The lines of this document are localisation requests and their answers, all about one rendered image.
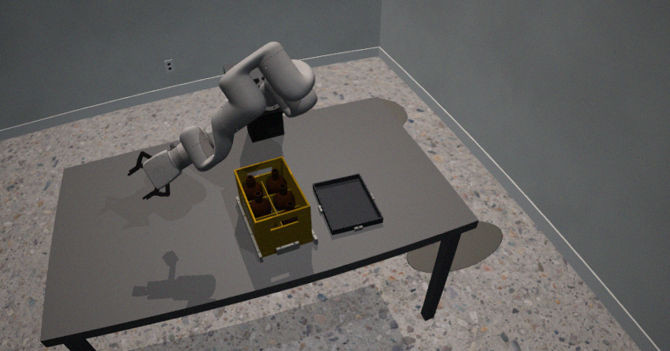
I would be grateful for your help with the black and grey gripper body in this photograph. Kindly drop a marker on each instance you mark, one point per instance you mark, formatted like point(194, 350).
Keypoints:
point(161, 169)

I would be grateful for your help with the yellow translucent crate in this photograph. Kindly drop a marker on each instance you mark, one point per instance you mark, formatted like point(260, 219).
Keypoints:
point(279, 235)

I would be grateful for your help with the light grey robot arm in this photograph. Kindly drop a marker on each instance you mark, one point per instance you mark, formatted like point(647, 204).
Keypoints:
point(246, 102)

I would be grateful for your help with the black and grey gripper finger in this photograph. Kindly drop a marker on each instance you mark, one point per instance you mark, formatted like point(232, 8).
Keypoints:
point(139, 164)
point(158, 193)

